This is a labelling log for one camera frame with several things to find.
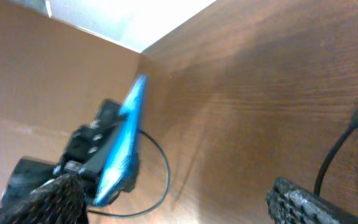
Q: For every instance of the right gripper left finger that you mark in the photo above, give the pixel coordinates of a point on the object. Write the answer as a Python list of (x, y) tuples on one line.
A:
[(42, 202)]

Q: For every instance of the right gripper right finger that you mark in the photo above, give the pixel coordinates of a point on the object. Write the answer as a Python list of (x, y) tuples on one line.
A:
[(290, 203)]

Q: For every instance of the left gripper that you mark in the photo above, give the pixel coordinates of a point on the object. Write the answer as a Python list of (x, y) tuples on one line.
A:
[(88, 148)]

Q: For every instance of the blue Galaxy smartphone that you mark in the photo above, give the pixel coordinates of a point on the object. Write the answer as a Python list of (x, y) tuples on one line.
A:
[(121, 167)]

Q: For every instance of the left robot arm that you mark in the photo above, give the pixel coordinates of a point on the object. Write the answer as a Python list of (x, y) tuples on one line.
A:
[(29, 174)]

